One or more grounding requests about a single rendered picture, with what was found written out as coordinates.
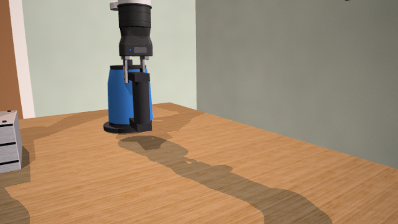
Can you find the blue kettle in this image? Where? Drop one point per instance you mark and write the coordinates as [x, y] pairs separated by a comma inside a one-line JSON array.
[[129, 104]]

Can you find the black round disc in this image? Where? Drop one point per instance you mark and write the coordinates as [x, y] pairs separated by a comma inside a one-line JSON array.
[[110, 129]]

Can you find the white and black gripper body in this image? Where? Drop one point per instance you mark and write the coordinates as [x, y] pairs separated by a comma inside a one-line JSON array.
[[134, 24]]

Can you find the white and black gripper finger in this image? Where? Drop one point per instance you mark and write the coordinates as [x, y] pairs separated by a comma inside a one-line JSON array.
[[125, 69], [142, 61]]

